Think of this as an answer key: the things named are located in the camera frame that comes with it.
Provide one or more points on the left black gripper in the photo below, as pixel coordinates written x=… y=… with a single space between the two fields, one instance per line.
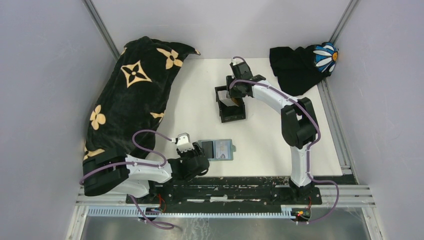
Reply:
x=197 y=151

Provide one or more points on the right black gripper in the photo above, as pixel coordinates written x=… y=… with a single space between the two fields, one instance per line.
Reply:
x=233 y=94

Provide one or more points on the green leather card holder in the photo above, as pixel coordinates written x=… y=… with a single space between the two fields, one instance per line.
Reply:
x=208 y=149

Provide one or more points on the black plastic bin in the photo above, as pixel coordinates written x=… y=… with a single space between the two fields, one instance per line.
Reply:
x=230 y=113

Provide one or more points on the white VIP card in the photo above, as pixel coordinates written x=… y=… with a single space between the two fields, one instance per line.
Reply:
x=223 y=149

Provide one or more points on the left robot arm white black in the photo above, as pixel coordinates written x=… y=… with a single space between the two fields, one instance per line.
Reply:
x=114 y=171

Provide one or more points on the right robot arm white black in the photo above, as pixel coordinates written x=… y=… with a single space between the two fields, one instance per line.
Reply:
x=299 y=125

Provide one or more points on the stack of cards in bin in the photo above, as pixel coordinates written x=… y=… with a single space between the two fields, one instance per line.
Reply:
x=224 y=98

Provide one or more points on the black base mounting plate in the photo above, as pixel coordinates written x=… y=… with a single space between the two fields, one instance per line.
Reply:
x=229 y=195

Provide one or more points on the black cloth with daisy print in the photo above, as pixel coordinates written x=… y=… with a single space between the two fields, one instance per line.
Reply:
x=298 y=70

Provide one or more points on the black blanket with tan flowers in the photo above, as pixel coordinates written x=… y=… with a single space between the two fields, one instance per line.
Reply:
x=133 y=102

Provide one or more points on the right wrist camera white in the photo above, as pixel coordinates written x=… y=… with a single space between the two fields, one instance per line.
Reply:
x=236 y=62

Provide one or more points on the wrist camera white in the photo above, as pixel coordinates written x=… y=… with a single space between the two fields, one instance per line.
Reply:
x=236 y=62
x=183 y=142

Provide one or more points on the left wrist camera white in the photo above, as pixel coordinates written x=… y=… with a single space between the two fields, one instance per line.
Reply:
x=183 y=142

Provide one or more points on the aluminium rail frame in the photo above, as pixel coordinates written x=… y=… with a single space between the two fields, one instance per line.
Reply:
x=348 y=212

